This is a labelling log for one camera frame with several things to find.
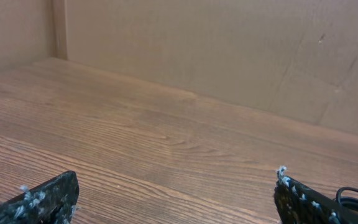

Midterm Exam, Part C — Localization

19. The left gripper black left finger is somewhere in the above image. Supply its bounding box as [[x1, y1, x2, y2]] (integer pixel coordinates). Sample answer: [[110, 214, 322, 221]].
[[0, 170, 80, 224]]

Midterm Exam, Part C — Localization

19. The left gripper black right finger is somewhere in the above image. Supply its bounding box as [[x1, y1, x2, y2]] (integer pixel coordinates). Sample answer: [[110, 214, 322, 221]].
[[273, 166, 358, 224]]

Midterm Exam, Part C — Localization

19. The thick black cable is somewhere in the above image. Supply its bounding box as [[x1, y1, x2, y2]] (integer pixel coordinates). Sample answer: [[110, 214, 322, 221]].
[[335, 187, 358, 220]]

